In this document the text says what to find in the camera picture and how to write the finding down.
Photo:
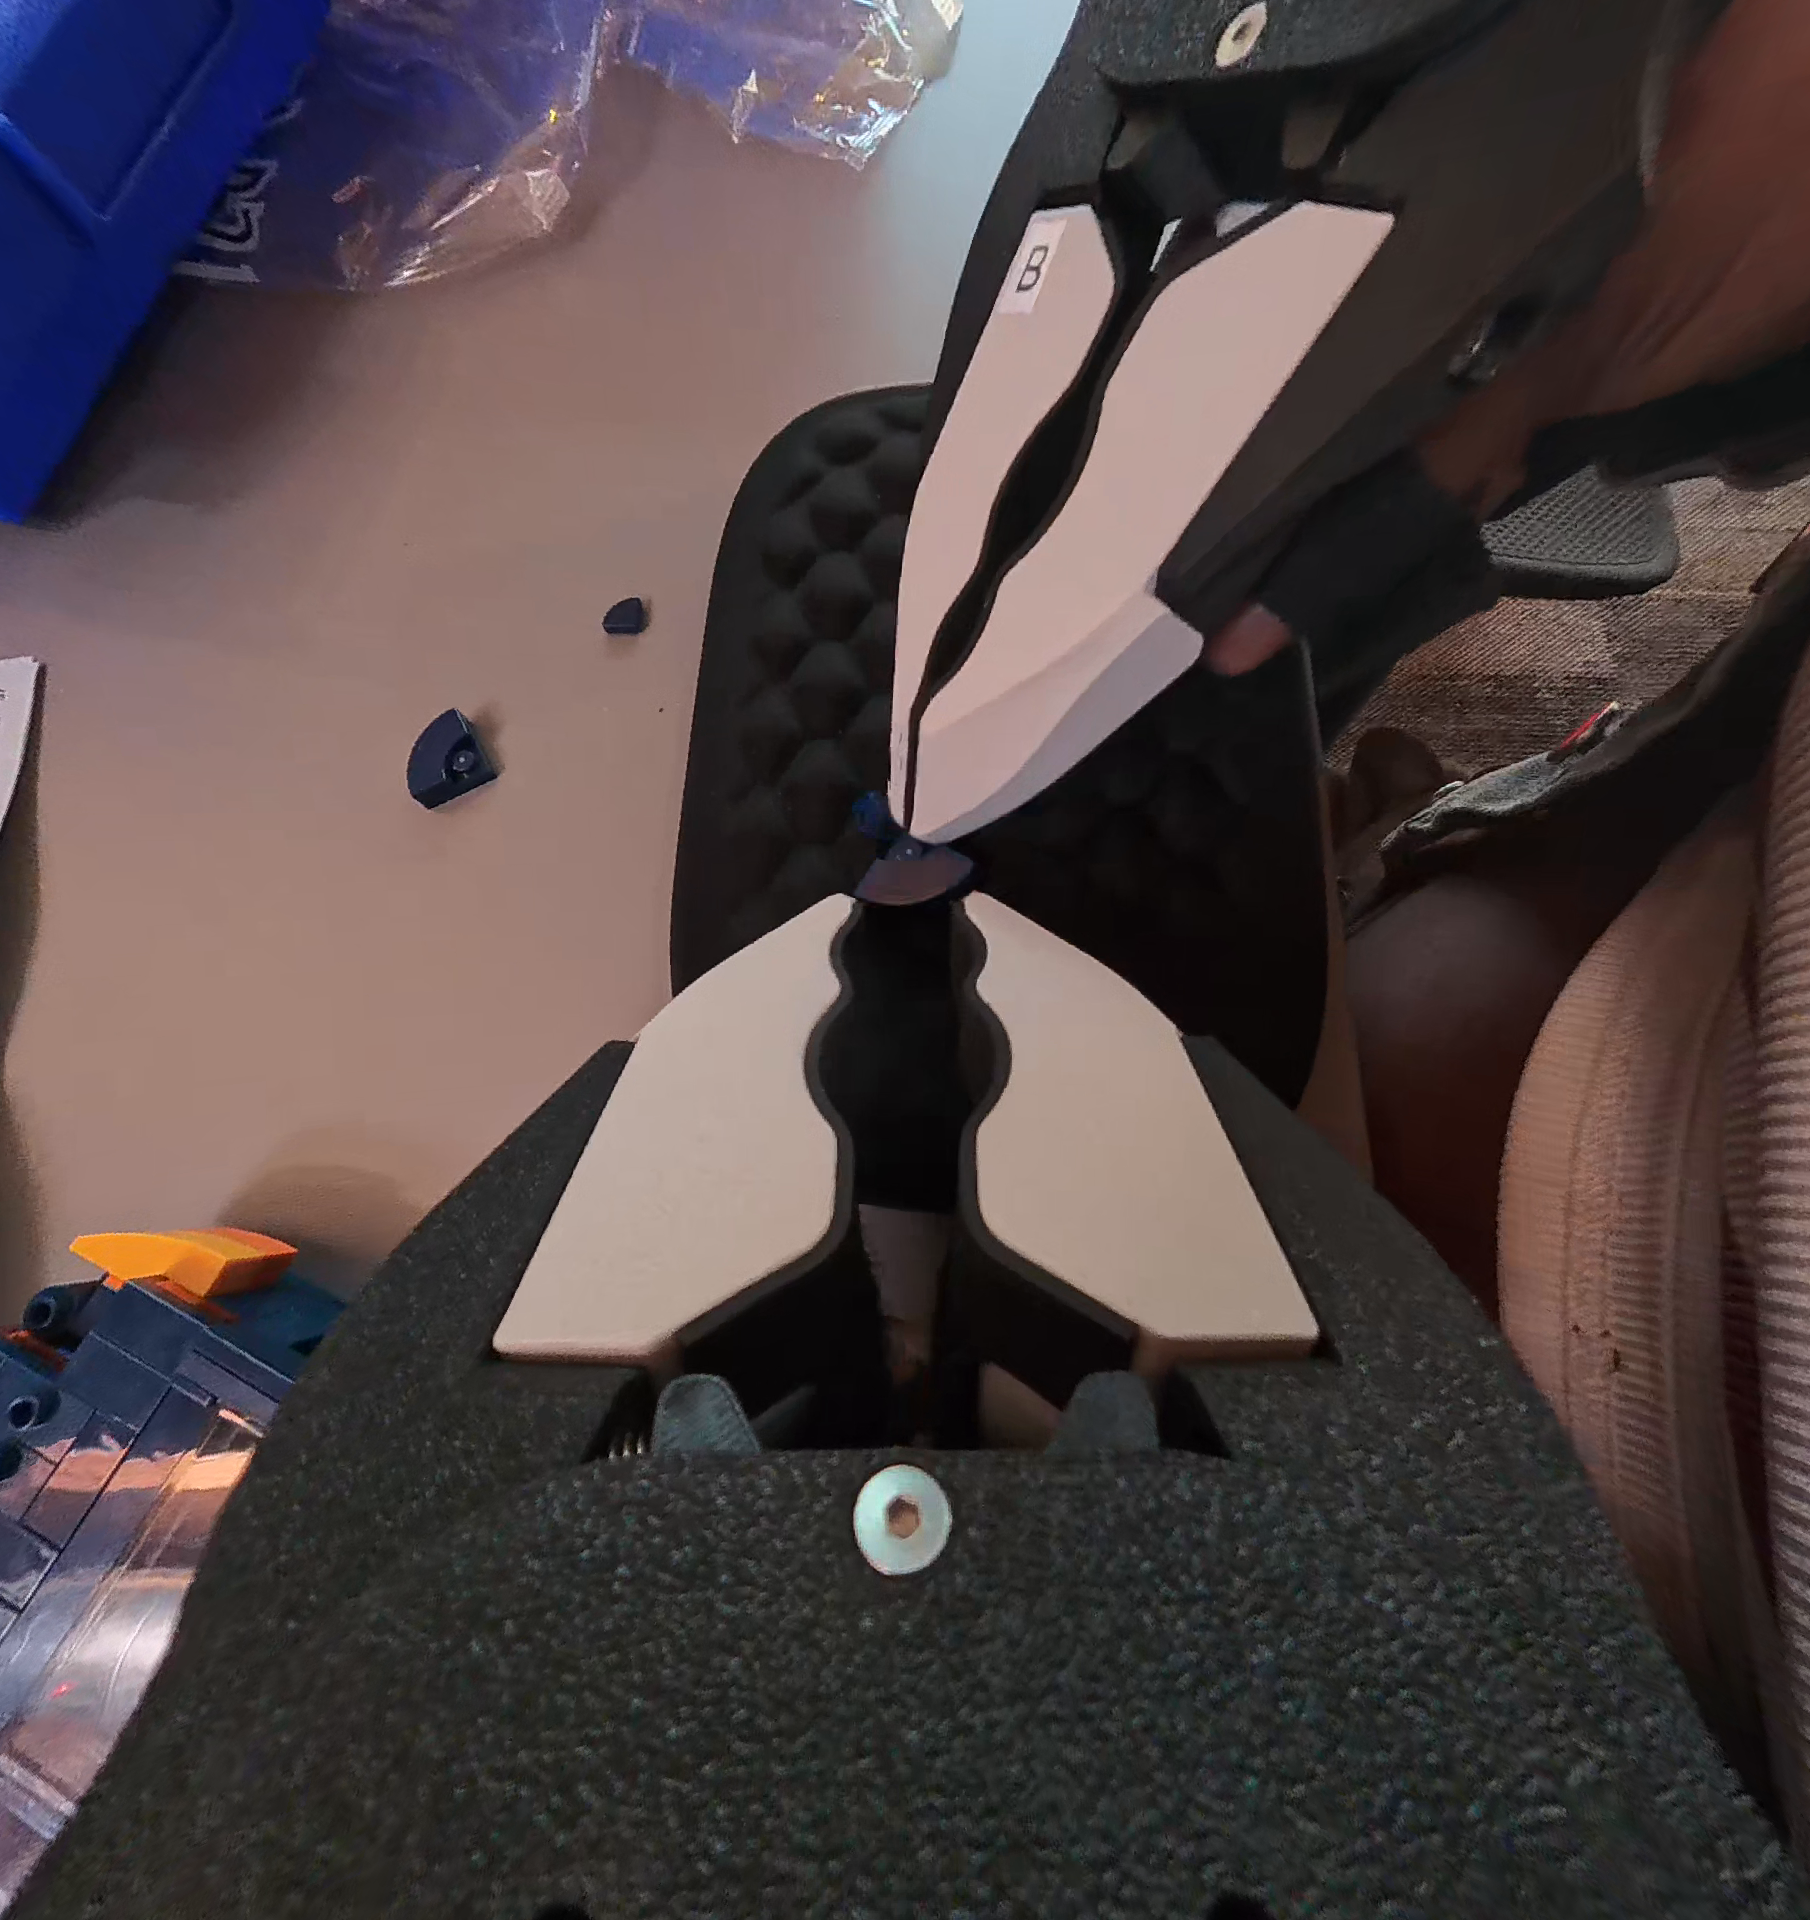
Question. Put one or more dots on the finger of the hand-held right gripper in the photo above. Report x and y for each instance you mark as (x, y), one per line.
(980, 420)
(1146, 495)

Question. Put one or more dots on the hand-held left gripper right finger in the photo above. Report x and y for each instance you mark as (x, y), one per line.
(1130, 1186)

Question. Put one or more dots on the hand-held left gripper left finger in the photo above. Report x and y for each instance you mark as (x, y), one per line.
(681, 1186)

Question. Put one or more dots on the dark blue quarter-round brick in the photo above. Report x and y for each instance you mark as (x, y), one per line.
(912, 883)
(447, 757)
(623, 615)

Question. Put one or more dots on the dark blue small pin brick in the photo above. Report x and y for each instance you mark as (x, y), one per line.
(873, 819)

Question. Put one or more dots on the dark blue toy brick console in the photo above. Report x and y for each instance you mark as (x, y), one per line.
(80, 1439)

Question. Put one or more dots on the blue plastic bin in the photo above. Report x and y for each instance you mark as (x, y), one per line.
(64, 226)

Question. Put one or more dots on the person's right hand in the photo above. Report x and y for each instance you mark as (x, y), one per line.
(1745, 226)

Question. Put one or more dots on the black padded armrest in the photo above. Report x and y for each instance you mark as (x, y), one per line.
(801, 675)

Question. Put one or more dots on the clear plastic bag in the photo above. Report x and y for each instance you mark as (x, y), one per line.
(545, 104)

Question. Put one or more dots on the person's dark jacket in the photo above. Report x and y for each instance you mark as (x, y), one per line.
(1671, 751)

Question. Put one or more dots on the person's pale striped shirt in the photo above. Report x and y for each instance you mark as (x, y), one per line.
(1715, 1200)

